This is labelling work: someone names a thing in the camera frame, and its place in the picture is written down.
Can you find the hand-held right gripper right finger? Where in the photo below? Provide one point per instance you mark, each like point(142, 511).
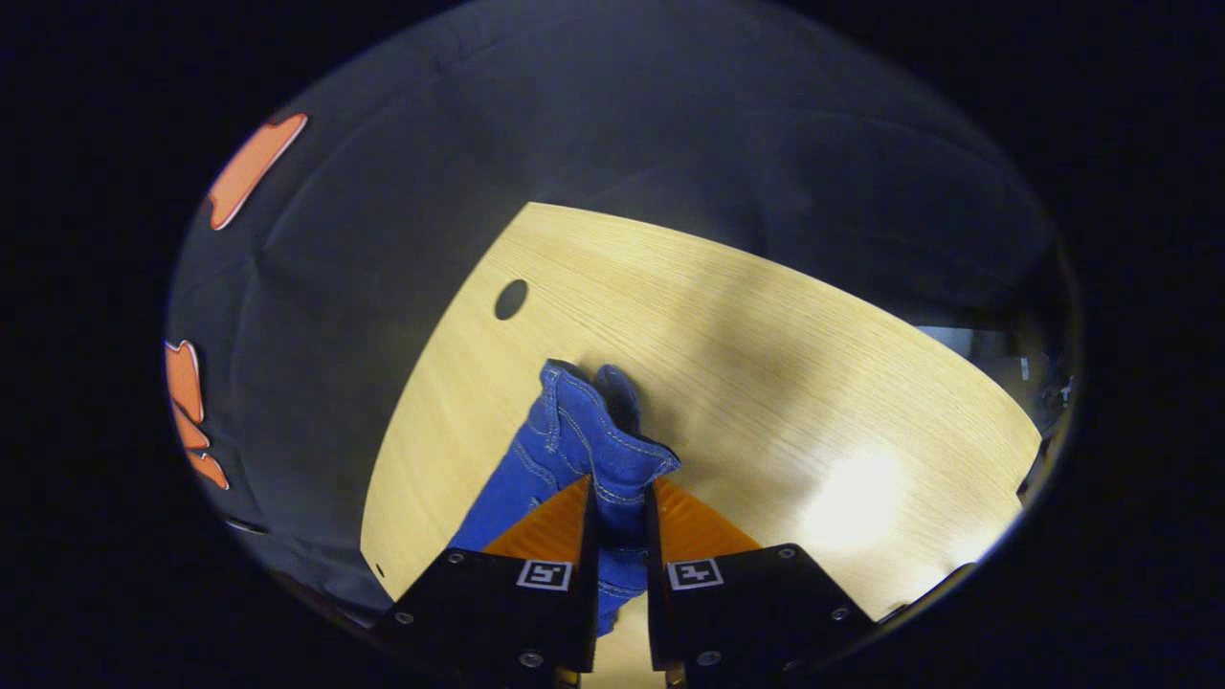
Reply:
point(654, 593)

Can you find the blue jeans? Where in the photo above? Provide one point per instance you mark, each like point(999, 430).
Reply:
point(574, 440)

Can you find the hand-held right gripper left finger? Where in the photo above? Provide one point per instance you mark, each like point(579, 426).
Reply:
point(589, 574)

